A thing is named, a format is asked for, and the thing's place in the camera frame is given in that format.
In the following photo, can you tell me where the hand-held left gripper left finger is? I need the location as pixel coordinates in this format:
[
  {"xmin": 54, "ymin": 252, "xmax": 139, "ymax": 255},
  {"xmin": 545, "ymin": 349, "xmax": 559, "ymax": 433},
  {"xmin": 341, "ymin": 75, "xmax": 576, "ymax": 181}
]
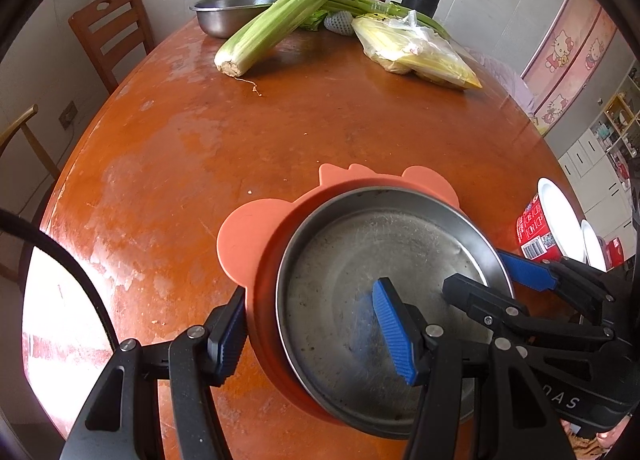
[{"xmin": 60, "ymin": 285, "xmax": 248, "ymax": 460}]

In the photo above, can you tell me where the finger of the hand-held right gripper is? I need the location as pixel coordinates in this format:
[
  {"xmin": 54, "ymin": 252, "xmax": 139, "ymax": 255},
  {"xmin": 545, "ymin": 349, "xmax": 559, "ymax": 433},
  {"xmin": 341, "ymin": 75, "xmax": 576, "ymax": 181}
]
[
  {"xmin": 442, "ymin": 274, "xmax": 616, "ymax": 342},
  {"xmin": 497, "ymin": 250, "xmax": 616, "ymax": 312}
]

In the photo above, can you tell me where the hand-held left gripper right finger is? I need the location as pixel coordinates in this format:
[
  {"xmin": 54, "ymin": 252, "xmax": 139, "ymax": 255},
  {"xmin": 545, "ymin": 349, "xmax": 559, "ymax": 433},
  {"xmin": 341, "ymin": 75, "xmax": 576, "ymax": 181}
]
[{"xmin": 372, "ymin": 278, "xmax": 576, "ymax": 460}]

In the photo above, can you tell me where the round steel pan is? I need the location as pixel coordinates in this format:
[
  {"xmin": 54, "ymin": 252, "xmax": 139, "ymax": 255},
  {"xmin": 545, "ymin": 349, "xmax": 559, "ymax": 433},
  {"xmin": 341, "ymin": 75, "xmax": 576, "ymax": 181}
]
[{"xmin": 276, "ymin": 186, "xmax": 516, "ymax": 438}]

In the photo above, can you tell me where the orange animal-shaped plastic plate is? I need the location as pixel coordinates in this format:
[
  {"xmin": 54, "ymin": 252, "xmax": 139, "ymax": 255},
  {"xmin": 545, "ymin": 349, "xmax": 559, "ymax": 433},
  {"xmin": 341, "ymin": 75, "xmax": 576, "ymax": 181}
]
[{"xmin": 216, "ymin": 163, "xmax": 463, "ymax": 423}]

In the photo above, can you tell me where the pink white shoe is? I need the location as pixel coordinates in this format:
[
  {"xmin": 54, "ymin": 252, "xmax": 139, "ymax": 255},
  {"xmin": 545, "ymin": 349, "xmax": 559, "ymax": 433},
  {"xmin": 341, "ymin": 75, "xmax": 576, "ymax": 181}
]
[{"xmin": 590, "ymin": 417, "xmax": 636, "ymax": 451}]

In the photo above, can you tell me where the white storage cabinet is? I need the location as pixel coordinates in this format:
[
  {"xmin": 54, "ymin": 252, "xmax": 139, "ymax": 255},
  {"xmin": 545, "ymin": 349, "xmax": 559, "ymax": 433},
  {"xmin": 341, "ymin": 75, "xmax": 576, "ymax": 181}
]
[{"xmin": 557, "ymin": 58, "xmax": 640, "ymax": 236}]

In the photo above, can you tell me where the purple cloth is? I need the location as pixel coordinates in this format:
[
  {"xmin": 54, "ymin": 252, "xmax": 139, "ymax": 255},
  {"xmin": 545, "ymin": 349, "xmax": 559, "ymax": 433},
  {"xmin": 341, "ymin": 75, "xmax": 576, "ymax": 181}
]
[{"xmin": 465, "ymin": 48, "xmax": 538, "ymax": 116}]

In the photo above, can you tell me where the pink cartoon cat wardrobe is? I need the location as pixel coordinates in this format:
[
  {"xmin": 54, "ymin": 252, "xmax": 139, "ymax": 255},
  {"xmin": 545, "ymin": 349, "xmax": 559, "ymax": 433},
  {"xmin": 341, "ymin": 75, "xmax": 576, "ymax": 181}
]
[{"xmin": 520, "ymin": 0, "xmax": 618, "ymax": 136}]

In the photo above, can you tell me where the yellow plastic food bag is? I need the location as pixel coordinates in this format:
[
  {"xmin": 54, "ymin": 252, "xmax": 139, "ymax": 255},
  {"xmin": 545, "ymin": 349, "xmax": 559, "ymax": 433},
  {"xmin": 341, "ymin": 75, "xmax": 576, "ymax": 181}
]
[{"xmin": 351, "ymin": 10, "xmax": 483, "ymax": 90}]

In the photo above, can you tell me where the wooden armrest chair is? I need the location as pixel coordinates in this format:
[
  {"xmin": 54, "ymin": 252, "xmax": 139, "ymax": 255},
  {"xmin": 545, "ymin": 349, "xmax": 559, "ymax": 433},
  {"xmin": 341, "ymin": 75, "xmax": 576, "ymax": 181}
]
[{"xmin": 0, "ymin": 104, "xmax": 63, "ymax": 281}]

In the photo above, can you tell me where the white foam net fruit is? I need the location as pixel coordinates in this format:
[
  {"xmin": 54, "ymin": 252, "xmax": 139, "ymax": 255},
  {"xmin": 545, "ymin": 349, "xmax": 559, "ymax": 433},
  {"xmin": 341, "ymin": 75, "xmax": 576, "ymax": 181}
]
[{"xmin": 324, "ymin": 10, "xmax": 356, "ymax": 36}]

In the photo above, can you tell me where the long green vegetable bunch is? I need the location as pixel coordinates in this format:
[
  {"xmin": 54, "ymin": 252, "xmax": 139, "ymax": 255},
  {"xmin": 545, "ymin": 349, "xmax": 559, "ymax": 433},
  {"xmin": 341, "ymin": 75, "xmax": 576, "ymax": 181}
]
[{"xmin": 300, "ymin": 0, "xmax": 451, "ymax": 36}]

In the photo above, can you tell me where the thick celery bunch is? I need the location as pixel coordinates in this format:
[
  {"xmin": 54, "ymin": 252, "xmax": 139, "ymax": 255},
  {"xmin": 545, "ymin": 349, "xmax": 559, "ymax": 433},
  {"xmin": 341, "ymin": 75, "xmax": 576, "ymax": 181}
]
[{"xmin": 214, "ymin": 0, "xmax": 363, "ymax": 78}]

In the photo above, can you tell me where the small steel basin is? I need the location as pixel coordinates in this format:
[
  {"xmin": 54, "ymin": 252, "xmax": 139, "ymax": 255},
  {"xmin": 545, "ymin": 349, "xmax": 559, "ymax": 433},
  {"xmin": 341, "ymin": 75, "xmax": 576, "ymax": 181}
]
[{"xmin": 189, "ymin": 0, "xmax": 288, "ymax": 38}]

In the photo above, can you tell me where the wooden slat-back chair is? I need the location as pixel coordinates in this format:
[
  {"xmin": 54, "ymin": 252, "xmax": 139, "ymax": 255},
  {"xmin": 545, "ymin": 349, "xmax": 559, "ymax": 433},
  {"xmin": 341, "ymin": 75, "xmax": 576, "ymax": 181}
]
[{"xmin": 68, "ymin": 0, "xmax": 157, "ymax": 96}]

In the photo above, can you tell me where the black cable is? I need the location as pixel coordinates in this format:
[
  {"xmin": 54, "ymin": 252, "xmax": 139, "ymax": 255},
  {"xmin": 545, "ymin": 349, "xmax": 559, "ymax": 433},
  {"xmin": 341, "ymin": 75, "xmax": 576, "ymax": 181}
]
[{"xmin": 0, "ymin": 207, "xmax": 121, "ymax": 346}]

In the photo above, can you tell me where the low wall socket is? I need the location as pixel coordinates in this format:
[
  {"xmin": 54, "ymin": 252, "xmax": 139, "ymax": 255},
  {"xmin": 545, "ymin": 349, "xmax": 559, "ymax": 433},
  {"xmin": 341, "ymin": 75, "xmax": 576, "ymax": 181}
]
[{"xmin": 57, "ymin": 100, "xmax": 80, "ymax": 130}]

